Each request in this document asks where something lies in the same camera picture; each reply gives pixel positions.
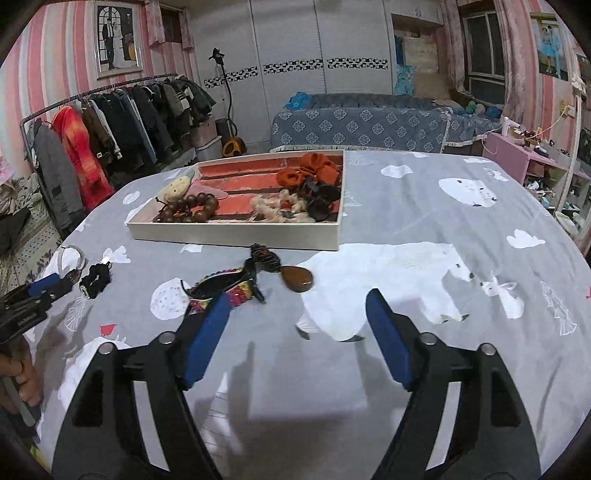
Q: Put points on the sofa with blue patterned cover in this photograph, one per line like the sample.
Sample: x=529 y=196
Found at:
x=360 y=127

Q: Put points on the white wardrobe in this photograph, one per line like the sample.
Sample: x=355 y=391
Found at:
x=286 y=32

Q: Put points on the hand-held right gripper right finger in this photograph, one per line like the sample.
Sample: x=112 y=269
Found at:
x=390 y=341

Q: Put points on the white bottle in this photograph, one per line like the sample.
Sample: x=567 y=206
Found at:
x=508 y=124

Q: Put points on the framed wall poster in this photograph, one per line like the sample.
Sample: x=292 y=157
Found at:
x=117 y=39

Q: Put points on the black claw hair clip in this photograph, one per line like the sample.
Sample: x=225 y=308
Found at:
x=321 y=203

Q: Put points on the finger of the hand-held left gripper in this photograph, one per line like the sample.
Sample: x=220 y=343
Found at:
x=27 y=304
x=44 y=284

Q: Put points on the orange fabric scrunchie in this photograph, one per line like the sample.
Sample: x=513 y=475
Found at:
x=318 y=168

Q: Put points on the row of hanging clothes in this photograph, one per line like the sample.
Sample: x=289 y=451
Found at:
x=134 y=120

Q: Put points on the pink desk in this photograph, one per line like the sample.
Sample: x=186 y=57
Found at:
x=503 y=150

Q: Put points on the person's left hand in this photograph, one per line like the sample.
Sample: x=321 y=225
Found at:
x=23 y=374

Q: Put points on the small dark window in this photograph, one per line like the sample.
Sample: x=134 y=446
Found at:
x=171 y=25

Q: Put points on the metal clothes rack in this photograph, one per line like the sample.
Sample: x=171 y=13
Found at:
x=138 y=81

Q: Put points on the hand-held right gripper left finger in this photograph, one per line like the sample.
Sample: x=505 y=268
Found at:
x=207 y=341

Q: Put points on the dark cloth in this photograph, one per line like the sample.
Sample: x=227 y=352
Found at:
x=11 y=230

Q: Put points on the garment steamer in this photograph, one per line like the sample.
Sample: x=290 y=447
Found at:
x=233 y=146

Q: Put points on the grey polar bear printed blanket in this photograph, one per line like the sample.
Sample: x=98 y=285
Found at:
x=323 y=378

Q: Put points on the pink hair accessory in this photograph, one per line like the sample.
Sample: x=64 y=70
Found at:
x=207 y=189

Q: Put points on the unframed wall poster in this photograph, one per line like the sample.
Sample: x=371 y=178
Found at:
x=549 y=46

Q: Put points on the blue cloth bundle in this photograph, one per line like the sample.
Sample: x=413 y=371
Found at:
x=298 y=100

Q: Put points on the plastic storage box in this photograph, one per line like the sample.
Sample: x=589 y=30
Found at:
x=207 y=143

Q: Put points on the white framed mirror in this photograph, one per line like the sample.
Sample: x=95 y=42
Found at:
x=579 y=138

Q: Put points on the silver metal bangle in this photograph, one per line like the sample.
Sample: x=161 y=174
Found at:
x=84 y=258

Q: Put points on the blue hanging cloth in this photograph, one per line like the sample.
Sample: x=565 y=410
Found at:
x=404 y=69

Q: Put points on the cream tray with red lining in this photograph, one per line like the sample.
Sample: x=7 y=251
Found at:
x=231 y=235

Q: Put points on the black scrunchie with charm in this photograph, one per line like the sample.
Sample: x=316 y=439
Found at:
x=94 y=281

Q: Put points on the short pink curtain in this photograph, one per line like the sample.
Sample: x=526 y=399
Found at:
x=152 y=23

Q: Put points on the beige lace scrunchie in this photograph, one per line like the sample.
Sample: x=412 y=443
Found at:
x=268 y=207

